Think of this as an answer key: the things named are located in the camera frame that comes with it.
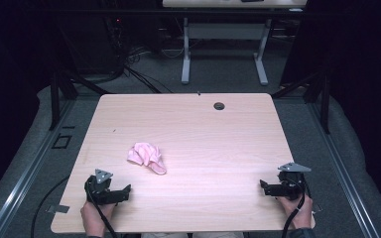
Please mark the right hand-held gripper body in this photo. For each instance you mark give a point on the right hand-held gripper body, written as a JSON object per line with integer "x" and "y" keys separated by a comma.
{"x": 292, "y": 183}

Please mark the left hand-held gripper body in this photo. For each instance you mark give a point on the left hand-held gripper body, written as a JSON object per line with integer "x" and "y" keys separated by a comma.
{"x": 100, "y": 191}

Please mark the person's left hand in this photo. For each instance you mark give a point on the person's left hand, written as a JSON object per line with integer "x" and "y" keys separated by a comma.
{"x": 94, "y": 218}

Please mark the person's right hand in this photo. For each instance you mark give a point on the person's right hand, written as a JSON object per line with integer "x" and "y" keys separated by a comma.
{"x": 297, "y": 211}

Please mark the pink crumpled cloth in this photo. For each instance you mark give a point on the pink crumpled cloth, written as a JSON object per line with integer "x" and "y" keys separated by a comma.
{"x": 147, "y": 157}

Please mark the grey tape piece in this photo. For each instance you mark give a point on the grey tape piece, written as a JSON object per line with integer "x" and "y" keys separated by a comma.
{"x": 58, "y": 209}

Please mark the black tape strip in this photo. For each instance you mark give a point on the black tape strip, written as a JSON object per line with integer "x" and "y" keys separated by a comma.
{"x": 68, "y": 127}

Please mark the dark curtain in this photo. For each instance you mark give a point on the dark curtain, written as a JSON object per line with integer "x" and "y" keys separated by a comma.
{"x": 363, "y": 66}

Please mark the white desk with metal legs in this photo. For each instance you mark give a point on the white desk with metal legs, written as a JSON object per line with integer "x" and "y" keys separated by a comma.
{"x": 225, "y": 31}

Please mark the silver metal floor rail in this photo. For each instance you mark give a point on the silver metal floor rail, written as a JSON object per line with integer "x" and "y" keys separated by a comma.
{"x": 340, "y": 165}
{"x": 26, "y": 175}

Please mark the black metal frame stand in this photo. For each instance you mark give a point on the black metal frame stand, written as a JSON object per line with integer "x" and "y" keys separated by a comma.
{"x": 320, "y": 95}
{"x": 59, "y": 89}

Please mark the black horizontal frame bar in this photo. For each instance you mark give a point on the black horizontal frame bar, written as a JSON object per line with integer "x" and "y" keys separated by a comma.
{"x": 145, "y": 12}

